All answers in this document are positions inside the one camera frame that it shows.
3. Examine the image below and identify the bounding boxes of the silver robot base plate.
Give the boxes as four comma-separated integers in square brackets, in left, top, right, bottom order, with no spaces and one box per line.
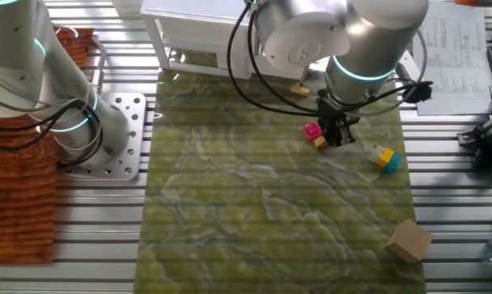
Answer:
[61,91,148,180]

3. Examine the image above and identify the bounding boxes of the tan wooden angled piece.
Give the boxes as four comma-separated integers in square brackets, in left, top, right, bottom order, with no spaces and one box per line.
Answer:
[290,82,311,97]

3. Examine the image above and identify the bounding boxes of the orange woven cloth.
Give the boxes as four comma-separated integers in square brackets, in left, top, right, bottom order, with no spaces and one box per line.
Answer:
[0,27,95,265]

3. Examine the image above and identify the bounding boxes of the grey conduit with metal connector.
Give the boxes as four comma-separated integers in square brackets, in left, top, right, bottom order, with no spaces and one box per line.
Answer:
[91,34,107,96]

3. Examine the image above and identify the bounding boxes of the green marble pattern mat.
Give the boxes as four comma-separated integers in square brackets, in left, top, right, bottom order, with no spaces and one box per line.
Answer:
[133,48,428,294]

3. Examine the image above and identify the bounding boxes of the white plastic drawer cabinet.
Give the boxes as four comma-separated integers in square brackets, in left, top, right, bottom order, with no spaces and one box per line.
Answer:
[140,0,271,82]

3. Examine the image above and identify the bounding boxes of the pink translucent plastic block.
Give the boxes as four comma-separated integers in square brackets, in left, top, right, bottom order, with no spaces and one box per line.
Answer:
[303,122,323,142]

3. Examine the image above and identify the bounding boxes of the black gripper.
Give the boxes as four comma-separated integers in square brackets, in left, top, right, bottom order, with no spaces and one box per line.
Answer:
[315,88,361,149]

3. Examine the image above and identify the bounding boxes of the teal yellow clear brick stack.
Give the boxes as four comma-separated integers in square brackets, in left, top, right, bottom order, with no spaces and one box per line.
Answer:
[368,145,403,173]

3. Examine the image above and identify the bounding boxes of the printed paper sheet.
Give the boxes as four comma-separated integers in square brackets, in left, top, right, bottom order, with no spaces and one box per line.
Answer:
[412,0,492,117]

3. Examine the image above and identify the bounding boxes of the silver camera on black mount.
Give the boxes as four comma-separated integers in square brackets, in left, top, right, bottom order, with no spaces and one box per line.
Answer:
[457,83,492,171]

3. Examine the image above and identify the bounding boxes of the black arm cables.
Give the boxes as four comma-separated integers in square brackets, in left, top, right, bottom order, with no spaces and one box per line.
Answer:
[0,0,434,164]

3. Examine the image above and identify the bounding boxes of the plain wooden cube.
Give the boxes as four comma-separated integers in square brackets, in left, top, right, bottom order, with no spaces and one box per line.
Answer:
[386,218,434,264]

